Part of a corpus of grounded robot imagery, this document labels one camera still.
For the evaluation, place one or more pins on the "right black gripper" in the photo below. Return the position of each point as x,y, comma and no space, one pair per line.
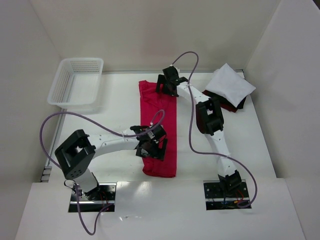
163,86

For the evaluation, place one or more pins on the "white plastic basket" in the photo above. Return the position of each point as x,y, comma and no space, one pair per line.
76,83

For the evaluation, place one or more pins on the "folded dark red t-shirt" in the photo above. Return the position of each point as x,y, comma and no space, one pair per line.
212,95

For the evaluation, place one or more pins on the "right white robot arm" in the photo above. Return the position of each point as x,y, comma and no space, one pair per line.
209,121

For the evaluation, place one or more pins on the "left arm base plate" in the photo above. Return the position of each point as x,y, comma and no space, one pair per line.
95,202

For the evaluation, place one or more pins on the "folded white t-shirt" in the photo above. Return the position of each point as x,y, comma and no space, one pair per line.
227,83

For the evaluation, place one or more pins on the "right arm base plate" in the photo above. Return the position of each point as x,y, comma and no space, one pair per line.
216,199

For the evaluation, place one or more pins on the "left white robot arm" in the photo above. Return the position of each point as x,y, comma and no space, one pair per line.
75,154

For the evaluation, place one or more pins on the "folded black t-shirt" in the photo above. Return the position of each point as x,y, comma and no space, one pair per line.
241,103

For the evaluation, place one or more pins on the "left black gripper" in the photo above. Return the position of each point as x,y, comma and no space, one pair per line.
152,151

